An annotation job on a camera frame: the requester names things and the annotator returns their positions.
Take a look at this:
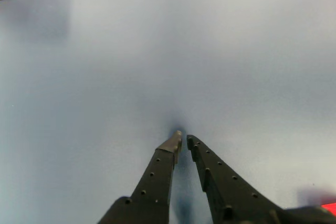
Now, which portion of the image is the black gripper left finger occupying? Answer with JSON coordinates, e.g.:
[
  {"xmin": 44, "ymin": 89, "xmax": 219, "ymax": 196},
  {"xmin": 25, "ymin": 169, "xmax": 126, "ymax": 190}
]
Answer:
[{"xmin": 98, "ymin": 130, "xmax": 183, "ymax": 224}]

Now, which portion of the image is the dark blue table mat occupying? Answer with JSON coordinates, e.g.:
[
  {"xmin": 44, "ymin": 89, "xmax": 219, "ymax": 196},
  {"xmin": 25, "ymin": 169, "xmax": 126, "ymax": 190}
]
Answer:
[{"xmin": 0, "ymin": 0, "xmax": 336, "ymax": 224}]

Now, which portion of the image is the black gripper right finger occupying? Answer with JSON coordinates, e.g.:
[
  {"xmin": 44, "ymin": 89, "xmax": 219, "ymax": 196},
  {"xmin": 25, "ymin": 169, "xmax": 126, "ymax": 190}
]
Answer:
[{"xmin": 186, "ymin": 134, "xmax": 336, "ymax": 224}]

